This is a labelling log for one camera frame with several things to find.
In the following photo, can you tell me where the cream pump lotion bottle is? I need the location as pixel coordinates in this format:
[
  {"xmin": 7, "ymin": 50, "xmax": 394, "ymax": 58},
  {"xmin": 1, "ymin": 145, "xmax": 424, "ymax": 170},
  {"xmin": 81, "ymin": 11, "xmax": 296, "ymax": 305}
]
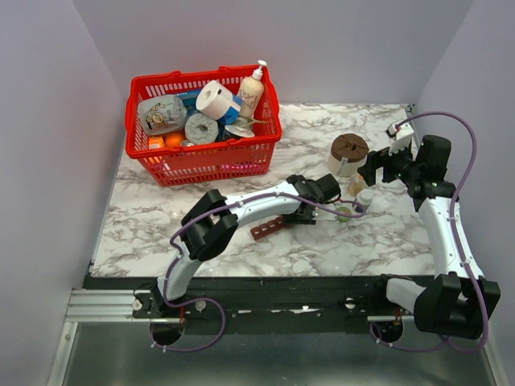
[{"xmin": 237, "ymin": 60, "xmax": 267, "ymax": 118}]

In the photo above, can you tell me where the small white pill bottle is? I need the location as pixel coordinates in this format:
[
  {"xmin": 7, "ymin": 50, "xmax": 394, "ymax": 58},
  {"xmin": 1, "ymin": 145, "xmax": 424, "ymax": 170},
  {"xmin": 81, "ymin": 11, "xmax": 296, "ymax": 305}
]
[{"xmin": 352, "ymin": 188, "xmax": 373, "ymax": 213}]

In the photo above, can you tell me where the red plastic shopping basket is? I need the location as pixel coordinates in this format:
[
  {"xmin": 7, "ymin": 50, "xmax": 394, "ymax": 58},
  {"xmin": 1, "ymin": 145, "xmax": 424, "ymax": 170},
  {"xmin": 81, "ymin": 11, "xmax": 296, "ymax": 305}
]
[{"xmin": 125, "ymin": 60, "xmax": 282, "ymax": 187}]

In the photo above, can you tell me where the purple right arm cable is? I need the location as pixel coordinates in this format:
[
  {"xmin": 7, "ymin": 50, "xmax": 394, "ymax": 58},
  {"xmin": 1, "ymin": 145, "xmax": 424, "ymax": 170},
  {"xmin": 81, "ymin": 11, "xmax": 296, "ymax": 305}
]
[{"xmin": 369, "ymin": 111, "xmax": 492, "ymax": 354}]

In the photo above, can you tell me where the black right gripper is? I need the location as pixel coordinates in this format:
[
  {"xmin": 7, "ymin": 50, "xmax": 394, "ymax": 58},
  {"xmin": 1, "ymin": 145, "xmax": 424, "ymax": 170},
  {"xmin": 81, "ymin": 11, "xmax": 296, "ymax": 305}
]
[{"xmin": 357, "ymin": 139, "xmax": 422, "ymax": 187}]

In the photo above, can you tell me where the grey printed package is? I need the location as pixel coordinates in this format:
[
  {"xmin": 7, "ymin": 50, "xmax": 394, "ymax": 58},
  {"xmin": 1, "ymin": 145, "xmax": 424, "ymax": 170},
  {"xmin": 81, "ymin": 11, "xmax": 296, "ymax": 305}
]
[{"xmin": 138, "ymin": 95, "xmax": 187, "ymax": 136}]

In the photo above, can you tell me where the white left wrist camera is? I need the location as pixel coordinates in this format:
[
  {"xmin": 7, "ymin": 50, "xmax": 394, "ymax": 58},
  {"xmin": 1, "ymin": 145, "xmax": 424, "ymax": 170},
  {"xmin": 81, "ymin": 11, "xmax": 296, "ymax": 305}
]
[{"xmin": 315, "ymin": 207, "xmax": 340, "ymax": 221}]

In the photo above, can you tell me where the orange small box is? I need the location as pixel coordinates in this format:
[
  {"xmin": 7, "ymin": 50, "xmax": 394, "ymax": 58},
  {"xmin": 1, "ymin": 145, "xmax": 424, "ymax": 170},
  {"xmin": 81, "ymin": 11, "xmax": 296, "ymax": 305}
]
[{"xmin": 148, "ymin": 136, "xmax": 166, "ymax": 150}]

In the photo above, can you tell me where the green bottle cap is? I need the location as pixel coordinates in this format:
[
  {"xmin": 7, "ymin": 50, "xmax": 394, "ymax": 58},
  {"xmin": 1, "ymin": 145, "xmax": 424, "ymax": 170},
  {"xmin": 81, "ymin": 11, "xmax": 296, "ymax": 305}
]
[{"xmin": 336, "ymin": 206, "xmax": 352, "ymax": 224}]

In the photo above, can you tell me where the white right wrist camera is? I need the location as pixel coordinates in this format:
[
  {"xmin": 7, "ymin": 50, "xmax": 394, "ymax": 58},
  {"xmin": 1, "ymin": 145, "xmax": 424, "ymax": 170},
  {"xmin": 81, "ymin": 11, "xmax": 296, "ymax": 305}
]
[{"xmin": 387, "ymin": 123, "xmax": 414, "ymax": 155}]

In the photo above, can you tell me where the brown lidded paper cup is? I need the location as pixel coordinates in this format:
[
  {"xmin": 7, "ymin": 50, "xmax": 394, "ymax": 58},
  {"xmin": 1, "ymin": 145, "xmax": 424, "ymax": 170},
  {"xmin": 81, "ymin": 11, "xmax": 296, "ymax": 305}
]
[{"xmin": 328, "ymin": 133, "xmax": 369, "ymax": 177}]

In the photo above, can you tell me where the clear glass capsule jar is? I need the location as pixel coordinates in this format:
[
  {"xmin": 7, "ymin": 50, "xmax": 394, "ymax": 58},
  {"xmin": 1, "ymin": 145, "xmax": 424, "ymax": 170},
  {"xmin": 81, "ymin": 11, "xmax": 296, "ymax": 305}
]
[{"xmin": 348, "ymin": 173, "xmax": 368, "ymax": 197}]

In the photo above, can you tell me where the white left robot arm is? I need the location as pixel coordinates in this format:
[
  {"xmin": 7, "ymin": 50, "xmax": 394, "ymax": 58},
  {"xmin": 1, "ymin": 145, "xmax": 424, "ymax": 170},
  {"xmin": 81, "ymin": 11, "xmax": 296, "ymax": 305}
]
[{"xmin": 150, "ymin": 174, "xmax": 341, "ymax": 318}]

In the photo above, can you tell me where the orange fruit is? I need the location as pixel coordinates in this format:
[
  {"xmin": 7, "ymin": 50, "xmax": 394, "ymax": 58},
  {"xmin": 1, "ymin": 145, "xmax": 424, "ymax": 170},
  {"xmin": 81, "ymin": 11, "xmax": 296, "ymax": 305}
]
[{"xmin": 164, "ymin": 131, "xmax": 186, "ymax": 148}]

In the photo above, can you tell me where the grey toilet paper roll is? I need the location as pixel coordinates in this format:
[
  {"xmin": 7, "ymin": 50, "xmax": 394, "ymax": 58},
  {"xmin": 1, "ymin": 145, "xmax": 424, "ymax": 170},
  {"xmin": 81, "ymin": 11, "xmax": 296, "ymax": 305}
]
[{"xmin": 184, "ymin": 113, "xmax": 218, "ymax": 145}]

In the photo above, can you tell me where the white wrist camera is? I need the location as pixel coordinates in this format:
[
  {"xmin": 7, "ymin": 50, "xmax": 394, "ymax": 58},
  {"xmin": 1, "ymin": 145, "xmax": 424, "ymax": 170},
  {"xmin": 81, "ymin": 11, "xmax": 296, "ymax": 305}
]
[
  {"xmin": 315, "ymin": 207, "xmax": 340, "ymax": 221},
  {"xmin": 387, "ymin": 123, "xmax": 414, "ymax": 155}
]

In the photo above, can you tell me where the red weekly pill organizer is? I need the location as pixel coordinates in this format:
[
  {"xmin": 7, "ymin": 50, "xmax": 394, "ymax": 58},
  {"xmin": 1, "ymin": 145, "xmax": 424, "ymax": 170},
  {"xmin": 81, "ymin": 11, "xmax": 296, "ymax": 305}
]
[{"xmin": 250, "ymin": 216, "xmax": 288, "ymax": 241}]

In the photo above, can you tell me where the white toilet paper roll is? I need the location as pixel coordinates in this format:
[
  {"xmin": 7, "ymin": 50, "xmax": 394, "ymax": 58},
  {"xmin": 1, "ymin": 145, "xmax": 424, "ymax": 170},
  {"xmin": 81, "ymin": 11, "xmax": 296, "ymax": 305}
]
[{"xmin": 196, "ymin": 80, "xmax": 233, "ymax": 120}]

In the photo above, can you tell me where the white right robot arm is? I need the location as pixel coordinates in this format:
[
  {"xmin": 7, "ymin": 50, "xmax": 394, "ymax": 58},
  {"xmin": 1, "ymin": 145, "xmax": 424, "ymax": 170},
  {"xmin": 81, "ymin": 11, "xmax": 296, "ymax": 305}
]
[{"xmin": 358, "ymin": 135, "xmax": 501, "ymax": 339}]

